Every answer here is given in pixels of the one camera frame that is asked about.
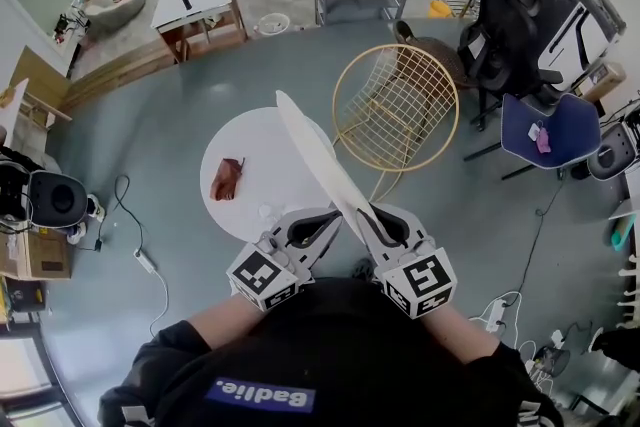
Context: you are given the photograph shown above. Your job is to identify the large cardboard box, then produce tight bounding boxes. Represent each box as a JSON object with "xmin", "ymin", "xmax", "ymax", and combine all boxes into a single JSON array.
[{"xmin": 0, "ymin": 226, "xmax": 72, "ymax": 282}]

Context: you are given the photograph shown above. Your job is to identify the white adapter with cable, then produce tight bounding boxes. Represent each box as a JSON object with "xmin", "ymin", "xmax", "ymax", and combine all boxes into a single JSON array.
[{"xmin": 132, "ymin": 249, "xmax": 172, "ymax": 342}]

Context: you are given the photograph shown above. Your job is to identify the small cardboard box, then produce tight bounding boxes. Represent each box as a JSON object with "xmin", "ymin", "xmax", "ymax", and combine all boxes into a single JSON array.
[{"xmin": 581, "ymin": 61, "xmax": 628, "ymax": 104}]

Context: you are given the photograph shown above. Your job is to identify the white hook rack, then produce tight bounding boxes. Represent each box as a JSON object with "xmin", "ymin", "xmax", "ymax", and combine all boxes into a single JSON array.
[{"xmin": 616, "ymin": 254, "xmax": 640, "ymax": 330}]

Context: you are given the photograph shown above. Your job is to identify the black office chair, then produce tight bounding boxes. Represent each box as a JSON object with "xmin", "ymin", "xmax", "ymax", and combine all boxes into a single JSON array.
[{"xmin": 456, "ymin": 0, "xmax": 565, "ymax": 132}]

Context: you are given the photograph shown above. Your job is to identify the small white crumpled object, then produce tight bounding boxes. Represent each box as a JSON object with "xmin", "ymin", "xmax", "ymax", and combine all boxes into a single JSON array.
[{"xmin": 258, "ymin": 202, "xmax": 287, "ymax": 222}]

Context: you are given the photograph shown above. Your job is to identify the gray chair with black seat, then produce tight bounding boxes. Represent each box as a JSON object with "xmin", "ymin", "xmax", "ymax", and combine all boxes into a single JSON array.
[{"xmin": 586, "ymin": 121, "xmax": 640, "ymax": 180}]

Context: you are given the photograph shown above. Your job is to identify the brown wicker chair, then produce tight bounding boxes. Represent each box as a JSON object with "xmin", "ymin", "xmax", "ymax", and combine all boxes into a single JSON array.
[{"xmin": 392, "ymin": 19, "xmax": 480, "ymax": 90}]

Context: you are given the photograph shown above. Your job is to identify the white and black robot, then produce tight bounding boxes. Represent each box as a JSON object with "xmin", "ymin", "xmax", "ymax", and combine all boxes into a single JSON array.
[{"xmin": 0, "ymin": 158, "xmax": 107, "ymax": 245}]

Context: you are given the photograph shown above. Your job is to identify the long black cable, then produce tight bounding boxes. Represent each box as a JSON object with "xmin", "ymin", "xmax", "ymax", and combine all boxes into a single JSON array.
[{"xmin": 516, "ymin": 178, "xmax": 567, "ymax": 297}]

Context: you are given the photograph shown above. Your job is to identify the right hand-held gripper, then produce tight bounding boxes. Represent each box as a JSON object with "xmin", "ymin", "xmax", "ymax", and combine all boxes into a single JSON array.
[{"xmin": 356, "ymin": 204, "xmax": 459, "ymax": 320}]

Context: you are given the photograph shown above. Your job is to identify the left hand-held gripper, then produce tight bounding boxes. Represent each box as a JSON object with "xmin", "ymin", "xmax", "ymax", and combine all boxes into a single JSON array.
[{"xmin": 225, "ymin": 208, "xmax": 344, "ymax": 312}]

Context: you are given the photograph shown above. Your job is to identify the teal plastic item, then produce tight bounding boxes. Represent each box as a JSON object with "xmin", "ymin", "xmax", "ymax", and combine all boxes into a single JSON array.
[{"xmin": 611, "ymin": 216, "xmax": 632, "ymax": 249}]

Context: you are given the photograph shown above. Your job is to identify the black floor cable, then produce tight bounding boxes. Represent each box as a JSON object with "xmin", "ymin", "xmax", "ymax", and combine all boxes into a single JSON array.
[{"xmin": 93, "ymin": 174, "xmax": 147, "ymax": 254}]

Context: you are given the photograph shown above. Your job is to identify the blue shell chair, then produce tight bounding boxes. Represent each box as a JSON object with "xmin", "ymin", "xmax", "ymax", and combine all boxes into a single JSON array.
[{"xmin": 462, "ymin": 92, "xmax": 602, "ymax": 182}]

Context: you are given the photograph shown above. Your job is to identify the gold wire chair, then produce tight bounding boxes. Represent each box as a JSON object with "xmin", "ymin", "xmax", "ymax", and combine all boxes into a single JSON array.
[{"xmin": 331, "ymin": 43, "xmax": 461, "ymax": 207}]

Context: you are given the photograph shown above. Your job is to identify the black wire basket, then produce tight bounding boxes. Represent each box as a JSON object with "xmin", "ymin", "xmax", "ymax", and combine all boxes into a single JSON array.
[{"xmin": 531, "ymin": 345, "xmax": 572, "ymax": 379}]

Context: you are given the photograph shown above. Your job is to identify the white power strip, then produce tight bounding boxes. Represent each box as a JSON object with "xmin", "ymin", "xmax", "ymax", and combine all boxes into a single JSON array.
[{"xmin": 466, "ymin": 291, "xmax": 524, "ymax": 334}]

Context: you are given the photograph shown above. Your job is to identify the person's patterned shoe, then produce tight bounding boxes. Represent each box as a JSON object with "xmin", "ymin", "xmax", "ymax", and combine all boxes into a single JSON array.
[{"xmin": 349, "ymin": 257, "xmax": 375, "ymax": 285}]

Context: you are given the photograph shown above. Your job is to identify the white round table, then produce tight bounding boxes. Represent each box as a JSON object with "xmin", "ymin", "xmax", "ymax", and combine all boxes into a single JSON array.
[{"xmin": 199, "ymin": 107, "xmax": 347, "ymax": 247}]

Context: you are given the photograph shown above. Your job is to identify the gray stone basin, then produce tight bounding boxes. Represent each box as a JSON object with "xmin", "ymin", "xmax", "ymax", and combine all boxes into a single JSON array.
[{"xmin": 81, "ymin": 0, "xmax": 147, "ymax": 35}]

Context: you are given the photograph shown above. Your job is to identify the brown leather pouch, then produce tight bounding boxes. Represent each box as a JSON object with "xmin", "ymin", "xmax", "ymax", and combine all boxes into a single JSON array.
[{"xmin": 209, "ymin": 157, "xmax": 248, "ymax": 203}]

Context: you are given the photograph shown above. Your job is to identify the person's left forearm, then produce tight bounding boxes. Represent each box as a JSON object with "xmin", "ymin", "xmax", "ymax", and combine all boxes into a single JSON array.
[{"xmin": 191, "ymin": 287, "xmax": 267, "ymax": 352}]

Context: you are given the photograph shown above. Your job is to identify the white round basket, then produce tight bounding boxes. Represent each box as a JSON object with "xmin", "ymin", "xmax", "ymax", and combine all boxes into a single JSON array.
[{"xmin": 256, "ymin": 13, "xmax": 292, "ymax": 37}]

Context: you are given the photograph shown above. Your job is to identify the white and black case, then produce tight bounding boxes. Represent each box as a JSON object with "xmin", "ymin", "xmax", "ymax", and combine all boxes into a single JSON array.
[{"xmin": 537, "ymin": 0, "xmax": 627, "ymax": 92}]

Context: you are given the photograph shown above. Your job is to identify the person's right forearm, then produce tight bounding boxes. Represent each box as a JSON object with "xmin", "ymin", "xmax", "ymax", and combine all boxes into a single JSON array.
[{"xmin": 423, "ymin": 302, "xmax": 502, "ymax": 365}]

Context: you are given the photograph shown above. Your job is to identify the person's black shirt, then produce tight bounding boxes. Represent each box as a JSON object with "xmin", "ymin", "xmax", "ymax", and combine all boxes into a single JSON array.
[{"xmin": 98, "ymin": 277, "xmax": 566, "ymax": 427}]

